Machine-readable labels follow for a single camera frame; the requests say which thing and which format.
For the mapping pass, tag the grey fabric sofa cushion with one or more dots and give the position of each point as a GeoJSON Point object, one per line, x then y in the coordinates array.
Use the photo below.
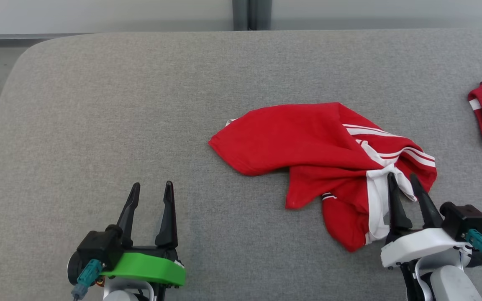
{"type": "Point", "coordinates": [140, 125]}

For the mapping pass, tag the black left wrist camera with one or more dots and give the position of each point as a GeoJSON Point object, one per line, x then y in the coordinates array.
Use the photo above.
{"type": "Point", "coordinates": [94, 251]}

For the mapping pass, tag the grey horizontal wall rail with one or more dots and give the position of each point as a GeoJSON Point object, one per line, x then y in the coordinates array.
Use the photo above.
{"type": "Point", "coordinates": [6, 40]}

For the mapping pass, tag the red white striped jersey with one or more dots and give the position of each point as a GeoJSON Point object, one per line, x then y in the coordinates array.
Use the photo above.
{"type": "Point", "coordinates": [291, 142]}

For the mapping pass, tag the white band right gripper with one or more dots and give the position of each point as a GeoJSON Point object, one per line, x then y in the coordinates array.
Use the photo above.
{"type": "Point", "coordinates": [421, 244]}

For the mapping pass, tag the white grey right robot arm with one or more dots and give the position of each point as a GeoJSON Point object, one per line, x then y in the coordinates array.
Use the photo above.
{"type": "Point", "coordinates": [450, 284]}

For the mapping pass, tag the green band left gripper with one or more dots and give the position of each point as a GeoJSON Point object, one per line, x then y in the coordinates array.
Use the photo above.
{"type": "Point", "coordinates": [149, 267]}

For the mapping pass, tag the grey metal wall post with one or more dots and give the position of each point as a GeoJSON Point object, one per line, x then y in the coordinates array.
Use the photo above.
{"type": "Point", "coordinates": [241, 14]}

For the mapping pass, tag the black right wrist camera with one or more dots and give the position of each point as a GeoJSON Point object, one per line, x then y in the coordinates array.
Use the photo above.
{"type": "Point", "coordinates": [465, 219]}

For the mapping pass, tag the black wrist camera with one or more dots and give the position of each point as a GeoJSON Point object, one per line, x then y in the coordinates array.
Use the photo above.
{"type": "Point", "coordinates": [94, 251]}
{"type": "Point", "coordinates": [465, 219]}

